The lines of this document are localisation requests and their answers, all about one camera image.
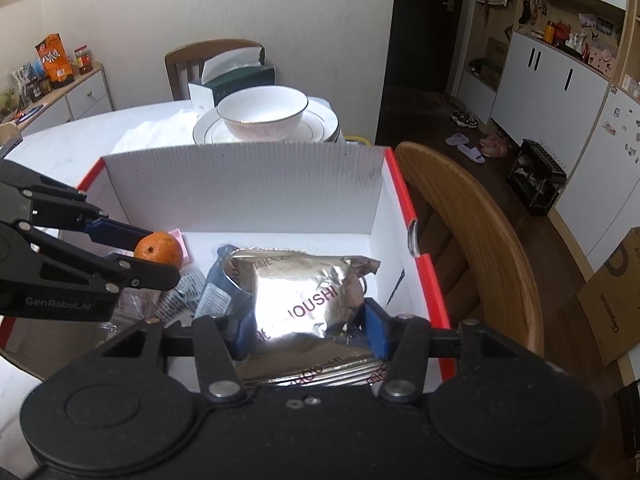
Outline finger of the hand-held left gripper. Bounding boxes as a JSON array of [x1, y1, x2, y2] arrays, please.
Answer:
[[0, 219, 182, 296], [0, 160, 153, 249]]

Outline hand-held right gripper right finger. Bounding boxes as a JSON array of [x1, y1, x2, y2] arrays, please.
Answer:
[[364, 297, 546, 402]]

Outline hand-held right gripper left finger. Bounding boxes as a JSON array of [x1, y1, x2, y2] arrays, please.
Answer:
[[100, 312, 258, 402]]

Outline orange tangerine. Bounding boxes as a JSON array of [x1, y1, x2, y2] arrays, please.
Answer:
[[133, 231, 184, 271]]

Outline pink white snack packet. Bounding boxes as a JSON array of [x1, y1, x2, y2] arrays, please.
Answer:
[[112, 287, 166, 326]]

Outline pink ribbed eraser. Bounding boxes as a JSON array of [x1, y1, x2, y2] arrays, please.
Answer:
[[167, 229, 193, 266]]

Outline white blue plastic packet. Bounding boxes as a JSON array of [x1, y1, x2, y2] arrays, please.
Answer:
[[155, 244, 256, 326]]

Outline gold foil snack bag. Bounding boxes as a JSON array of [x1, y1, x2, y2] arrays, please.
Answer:
[[220, 247, 391, 388]]

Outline red cardboard box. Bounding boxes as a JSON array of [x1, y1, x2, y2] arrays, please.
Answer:
[[0, 141, 451, 396]]

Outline white paper napkin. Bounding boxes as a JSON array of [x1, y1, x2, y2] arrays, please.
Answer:
[[112, 111, 201, 156]]

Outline light wooden round-back chair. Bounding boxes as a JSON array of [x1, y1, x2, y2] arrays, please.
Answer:
[[394, 141, 546, 356]]

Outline white sideboard cabinet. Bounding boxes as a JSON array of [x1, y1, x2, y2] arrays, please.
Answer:
[[0, 62, 115, 133]]

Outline dark glass jar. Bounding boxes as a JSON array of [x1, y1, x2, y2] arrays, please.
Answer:
[[25, 77, 53, 103]]

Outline dark wooden slatted chair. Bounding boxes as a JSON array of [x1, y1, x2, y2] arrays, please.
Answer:
[[164, 39, 266, 102]]

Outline orange snack bag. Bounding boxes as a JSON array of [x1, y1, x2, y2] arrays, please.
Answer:
[[35, 34, 76, 86]]

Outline white bowl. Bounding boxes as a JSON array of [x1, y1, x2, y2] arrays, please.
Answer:
[[216, 86, 309, 143]]

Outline green white tissue box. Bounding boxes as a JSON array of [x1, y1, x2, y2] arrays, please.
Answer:
[[187, 46, 277, 111]]

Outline stack of white plates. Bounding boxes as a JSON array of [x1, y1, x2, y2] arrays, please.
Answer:
[[192, 105, 345, 145]]

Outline black rack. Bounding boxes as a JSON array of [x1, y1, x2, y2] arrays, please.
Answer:
[[506, 139, 568, 217]]

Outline brown cardboard box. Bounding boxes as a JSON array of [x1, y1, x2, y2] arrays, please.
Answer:
[[575, 227, 640, 367]]

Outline white fridge with magnets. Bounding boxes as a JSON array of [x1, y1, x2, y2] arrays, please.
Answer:
[[555, 82, 640, 281]]

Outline white lower cabinet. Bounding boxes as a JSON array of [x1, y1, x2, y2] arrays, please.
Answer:
[[491, 30, 613, 161]]

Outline dark door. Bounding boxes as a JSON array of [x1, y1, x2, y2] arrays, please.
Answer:
[[375, 0, 473, 148]]

